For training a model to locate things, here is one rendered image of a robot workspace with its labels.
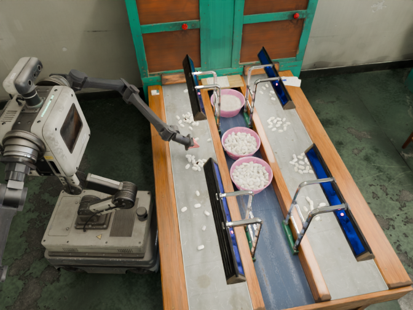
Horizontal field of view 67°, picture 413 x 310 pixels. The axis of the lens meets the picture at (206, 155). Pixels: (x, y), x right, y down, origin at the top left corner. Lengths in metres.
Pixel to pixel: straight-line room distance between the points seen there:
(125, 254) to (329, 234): 1.28
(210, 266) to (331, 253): 0.65
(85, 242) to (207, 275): 0.88
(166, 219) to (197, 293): 0.43
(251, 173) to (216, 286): 0.74
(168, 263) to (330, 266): 0.84
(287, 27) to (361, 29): 1.58
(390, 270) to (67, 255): 1.90
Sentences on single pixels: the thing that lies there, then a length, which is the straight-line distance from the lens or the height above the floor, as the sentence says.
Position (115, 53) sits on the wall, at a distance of 3.55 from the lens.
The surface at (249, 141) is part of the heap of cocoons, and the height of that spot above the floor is 0.73.
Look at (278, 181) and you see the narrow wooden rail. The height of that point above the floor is 0.76.
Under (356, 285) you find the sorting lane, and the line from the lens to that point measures 1.84.
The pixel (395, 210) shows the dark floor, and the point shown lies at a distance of 3.14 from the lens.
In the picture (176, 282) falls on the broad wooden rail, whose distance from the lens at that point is 1.68.
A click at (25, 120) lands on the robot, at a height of 1.45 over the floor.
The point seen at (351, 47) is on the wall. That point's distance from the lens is 4.19.
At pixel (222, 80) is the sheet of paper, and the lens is 2.65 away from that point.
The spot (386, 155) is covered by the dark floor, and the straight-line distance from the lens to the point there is 3.51.
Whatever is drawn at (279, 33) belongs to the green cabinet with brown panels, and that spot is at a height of 1.10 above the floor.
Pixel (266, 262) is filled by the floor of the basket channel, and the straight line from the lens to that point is 1.83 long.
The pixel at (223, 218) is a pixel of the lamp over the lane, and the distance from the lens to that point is 1.42.
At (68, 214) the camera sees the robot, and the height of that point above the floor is 0.47.
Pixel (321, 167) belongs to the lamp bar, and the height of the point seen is 1.09.
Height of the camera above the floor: 2.35
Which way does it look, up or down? 50 degrees down
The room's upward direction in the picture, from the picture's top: 1 degrees counter-clockwise
